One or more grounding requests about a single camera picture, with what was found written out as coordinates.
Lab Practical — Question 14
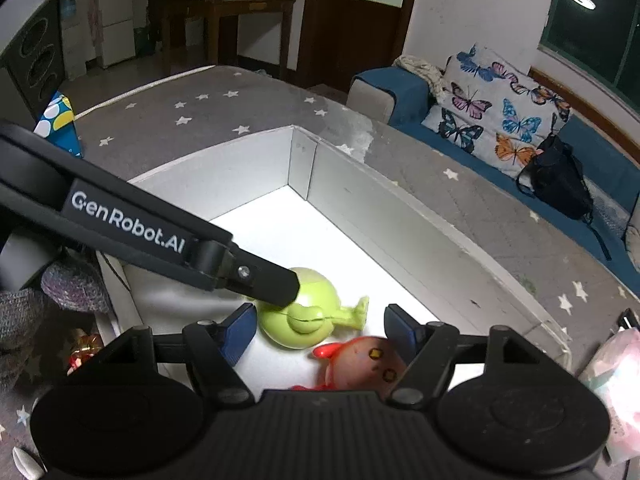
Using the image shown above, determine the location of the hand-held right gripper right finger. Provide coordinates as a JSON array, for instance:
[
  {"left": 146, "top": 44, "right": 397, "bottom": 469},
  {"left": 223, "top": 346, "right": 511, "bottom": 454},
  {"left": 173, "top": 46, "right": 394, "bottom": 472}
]
[{"left": 384, "top": 304, "right": 541, "bottom": 408}]

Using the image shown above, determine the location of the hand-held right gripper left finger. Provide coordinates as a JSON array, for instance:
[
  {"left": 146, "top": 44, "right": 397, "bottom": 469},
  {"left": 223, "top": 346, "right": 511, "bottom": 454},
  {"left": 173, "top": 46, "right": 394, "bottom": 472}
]
[{"left": 100, "top": 304, "right": 258, "bottom": 406}]

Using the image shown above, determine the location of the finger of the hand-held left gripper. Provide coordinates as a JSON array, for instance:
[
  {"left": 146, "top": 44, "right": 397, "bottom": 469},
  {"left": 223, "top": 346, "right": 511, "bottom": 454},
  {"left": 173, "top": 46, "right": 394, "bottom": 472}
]
[{"left": 186, "top": 240, "right": 302, "bottom": 307}]

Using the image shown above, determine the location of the green toy figure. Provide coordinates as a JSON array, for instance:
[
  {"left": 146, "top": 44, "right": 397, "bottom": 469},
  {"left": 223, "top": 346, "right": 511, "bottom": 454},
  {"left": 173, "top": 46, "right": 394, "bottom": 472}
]
[{"left": 254, "top": 266, "right": 371, "bottom": 350}]

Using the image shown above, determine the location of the red toy figure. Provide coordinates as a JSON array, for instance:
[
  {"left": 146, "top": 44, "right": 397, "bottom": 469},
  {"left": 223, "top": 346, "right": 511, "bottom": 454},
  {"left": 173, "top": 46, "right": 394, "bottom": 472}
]
[{"left": 291, "top": 336, "right": 408, "bottom": 392}]

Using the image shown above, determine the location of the white cardboard box container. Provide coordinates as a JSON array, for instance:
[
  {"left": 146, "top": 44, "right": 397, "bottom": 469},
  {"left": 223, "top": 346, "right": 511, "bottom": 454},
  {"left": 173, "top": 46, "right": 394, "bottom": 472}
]
[{"left": 97, "top": 125, "right": 573, "bottom": 392}]

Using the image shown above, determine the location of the person's left forearm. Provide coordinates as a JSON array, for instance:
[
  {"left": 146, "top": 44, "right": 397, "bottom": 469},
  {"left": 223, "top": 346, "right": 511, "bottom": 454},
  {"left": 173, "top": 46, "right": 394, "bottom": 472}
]
[{"left": 0, "top": 259, "right": 112, "bottom": 393}]

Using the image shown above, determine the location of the blue polka-dot bag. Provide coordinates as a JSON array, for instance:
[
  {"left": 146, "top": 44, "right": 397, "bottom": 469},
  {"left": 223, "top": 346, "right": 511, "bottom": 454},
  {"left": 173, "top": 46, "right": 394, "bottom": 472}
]
[{"left": 34, "top": 91, "right": 84, "bottom": 159}]

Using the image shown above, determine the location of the shiny gold and red toy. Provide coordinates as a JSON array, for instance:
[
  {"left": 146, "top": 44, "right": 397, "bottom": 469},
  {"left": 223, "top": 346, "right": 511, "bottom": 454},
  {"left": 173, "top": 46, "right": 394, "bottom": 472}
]
[{"left": 66, "top": 329, "right": 104, "bottom": 377}]

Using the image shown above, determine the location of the water dispenser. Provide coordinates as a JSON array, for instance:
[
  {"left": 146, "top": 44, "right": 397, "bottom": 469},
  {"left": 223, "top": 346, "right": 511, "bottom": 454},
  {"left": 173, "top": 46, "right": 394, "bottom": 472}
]
[{"left": 59, "top": 0, "right": 88, "bottom": 80}]

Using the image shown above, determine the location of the black loudspeaker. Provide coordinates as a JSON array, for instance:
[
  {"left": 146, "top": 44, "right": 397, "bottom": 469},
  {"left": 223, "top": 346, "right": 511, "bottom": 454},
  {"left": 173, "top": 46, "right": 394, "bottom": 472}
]
[{"left": 0, "top": 0, "right": 67, "bottom": 121}]

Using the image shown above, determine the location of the white refrigerator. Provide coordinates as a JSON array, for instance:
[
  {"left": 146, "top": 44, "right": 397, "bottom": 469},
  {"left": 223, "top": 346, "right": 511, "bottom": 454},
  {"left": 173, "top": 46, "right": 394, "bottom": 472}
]
[{"left": 96, "top": 0, "right": 137, "bottom": 69}]

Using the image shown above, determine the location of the black backpack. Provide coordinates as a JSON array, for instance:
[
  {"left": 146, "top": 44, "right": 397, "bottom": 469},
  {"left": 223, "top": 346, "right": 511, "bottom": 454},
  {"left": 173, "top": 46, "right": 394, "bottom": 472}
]
[{"left": 515, "top": 134, "right": 613, "bottom": 261}]

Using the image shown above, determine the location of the pink plastic bag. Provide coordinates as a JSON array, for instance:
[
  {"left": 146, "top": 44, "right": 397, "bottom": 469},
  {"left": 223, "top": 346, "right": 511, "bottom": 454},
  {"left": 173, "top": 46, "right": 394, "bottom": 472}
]
[{"left": 579, "top": 327, "right": 640, "bottom": 467}]

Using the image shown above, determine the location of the blue and grey sofa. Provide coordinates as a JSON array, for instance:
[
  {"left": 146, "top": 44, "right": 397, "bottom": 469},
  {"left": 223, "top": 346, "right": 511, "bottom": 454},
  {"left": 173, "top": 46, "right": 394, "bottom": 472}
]
[{"left": 346, "top": 66, "right": 640, "bottom": 306}]

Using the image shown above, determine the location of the dark wooden table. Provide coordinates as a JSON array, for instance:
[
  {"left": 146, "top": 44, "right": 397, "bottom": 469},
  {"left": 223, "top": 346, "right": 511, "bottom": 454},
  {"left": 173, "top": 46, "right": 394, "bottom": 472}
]
[{"left": 165, "top": 0, "right": 297, "bottom": 80}]

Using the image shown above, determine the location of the butterfly-print pillow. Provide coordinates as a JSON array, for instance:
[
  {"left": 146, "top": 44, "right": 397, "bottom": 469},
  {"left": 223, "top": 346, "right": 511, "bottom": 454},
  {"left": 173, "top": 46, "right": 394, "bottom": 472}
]
[{"left": 421, "top": 42, "right": 573, "bottom": 178}]

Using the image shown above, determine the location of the beige knitted throw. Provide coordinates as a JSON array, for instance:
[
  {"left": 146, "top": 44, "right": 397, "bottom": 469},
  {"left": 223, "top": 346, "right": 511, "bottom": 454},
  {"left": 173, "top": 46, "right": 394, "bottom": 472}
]
[{"left": 394, "top": 54, "right": 447, "bottom": 98}]

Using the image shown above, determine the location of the dark wooden door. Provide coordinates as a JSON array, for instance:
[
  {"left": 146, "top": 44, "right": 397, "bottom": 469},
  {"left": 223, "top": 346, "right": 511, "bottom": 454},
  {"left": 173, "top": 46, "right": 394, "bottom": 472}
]
[{"left": 299, "top": 0, "right": 423, "bottom": 92}]

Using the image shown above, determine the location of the green-framed window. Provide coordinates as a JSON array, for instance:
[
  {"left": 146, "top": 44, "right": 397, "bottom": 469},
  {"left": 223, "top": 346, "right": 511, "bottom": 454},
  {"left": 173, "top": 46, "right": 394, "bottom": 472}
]
[{"left": 539, "top": 0, "right": 640, "bottom": 101}]

